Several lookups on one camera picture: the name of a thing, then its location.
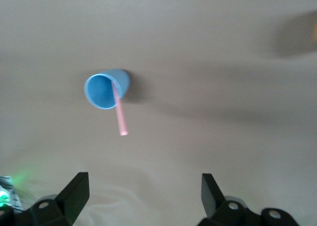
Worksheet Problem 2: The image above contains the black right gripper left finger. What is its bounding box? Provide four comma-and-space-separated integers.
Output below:
14, 171, 90, 226

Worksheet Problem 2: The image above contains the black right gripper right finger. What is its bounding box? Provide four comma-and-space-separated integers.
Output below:
197, 173, 264, 226

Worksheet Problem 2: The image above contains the brown paper cup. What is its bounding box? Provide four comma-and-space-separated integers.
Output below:
310, 11, 317, 47

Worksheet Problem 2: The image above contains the pink straw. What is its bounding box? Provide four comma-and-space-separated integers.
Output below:
111, 80, 129, 136

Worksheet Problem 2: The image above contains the blue plastic cup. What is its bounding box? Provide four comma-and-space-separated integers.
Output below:
83, 68, 132, 111

